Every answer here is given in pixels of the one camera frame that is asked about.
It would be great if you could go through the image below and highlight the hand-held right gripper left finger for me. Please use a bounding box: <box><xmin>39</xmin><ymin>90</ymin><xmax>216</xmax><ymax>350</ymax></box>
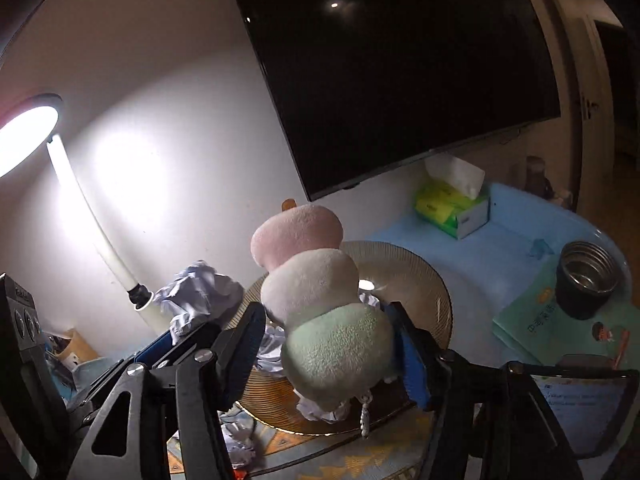
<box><xmin>67</xmin><ymin>302</ymin><xmax>267</xmax><ymax>480</ymax></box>

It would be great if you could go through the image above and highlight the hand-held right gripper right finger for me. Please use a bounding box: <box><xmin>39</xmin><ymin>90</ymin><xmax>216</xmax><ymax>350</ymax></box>
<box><xmin>390</xmin><ymin>302</ymin><xmax>583</xmax><ymax>480</ymax></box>

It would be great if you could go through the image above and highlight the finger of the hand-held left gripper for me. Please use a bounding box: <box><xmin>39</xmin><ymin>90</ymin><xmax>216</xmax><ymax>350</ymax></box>
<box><xmin>67</xmin><ymin>360</ymin><xmax>133</xmax><ymax>418</ymax></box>
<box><xmin>134</xmin><ymin>322</ymin><xmax>223</xmax><ymax>367</ymax></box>

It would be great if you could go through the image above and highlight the amber ribbed glass bowl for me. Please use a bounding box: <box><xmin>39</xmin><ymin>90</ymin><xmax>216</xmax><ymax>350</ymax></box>
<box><xmin>220</xmin><ymin>240</ymin><xmax>453</xmax><ymax>436</ymax></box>

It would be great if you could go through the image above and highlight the pink white green plush skewer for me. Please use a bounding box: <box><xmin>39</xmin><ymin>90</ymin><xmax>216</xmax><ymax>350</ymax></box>
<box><xmin>250</xmin><ymin>197</ymin><xmax>396</xmax><ymax>441</ymax></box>

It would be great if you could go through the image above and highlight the wooden pen holder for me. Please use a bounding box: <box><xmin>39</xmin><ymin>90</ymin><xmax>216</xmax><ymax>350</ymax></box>
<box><xmin>52</xmin><ymin>329</ymin><xmax>100</xmax><ymax>366</ymax></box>

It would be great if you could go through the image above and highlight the patterned woven mat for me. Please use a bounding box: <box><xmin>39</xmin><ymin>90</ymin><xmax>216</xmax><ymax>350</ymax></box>
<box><xmin>165</xmin><ymin>410</ymin><xmax>436</xmax><ymax>480</ymax></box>

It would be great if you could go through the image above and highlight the green booklet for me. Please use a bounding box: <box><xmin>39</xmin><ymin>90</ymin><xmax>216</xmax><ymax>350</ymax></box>
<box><xmin>492</xmin><ymin>255</ymin><xmax>633</xmax><ymax>368</ymax></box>

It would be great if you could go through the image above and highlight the green tissue box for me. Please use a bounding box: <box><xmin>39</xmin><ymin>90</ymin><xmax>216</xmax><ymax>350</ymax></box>
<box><xmin>414</xmin><ymin>154</ymin><xmax>491</xmax><ymax>240</ymax></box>

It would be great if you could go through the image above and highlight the black thermos cup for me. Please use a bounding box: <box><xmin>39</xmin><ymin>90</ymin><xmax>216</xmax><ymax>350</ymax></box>
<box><xmin>556</xmin><ymin>241</ymin><xmax>626</xmax><ymax>321</ymax></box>

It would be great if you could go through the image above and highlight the brown bottle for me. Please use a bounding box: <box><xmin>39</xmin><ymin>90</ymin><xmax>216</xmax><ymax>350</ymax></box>
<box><xmin>524</xmin><ymin>156</ymin><xmax>548</xmax><ymax>198</ymax></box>

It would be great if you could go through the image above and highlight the white desk lamp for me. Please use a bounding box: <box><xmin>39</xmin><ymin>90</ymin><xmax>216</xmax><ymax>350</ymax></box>
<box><xmin>0</xmin><ymin>92</ymin><xmax>166</xmax><ymax>333</ymax></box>

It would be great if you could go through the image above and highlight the black television screen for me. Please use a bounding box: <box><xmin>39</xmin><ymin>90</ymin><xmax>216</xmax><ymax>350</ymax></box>
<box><xmin>222</xmin><ymin>0</ymin><xmax>562</xmax><ymax>202</ymax></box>

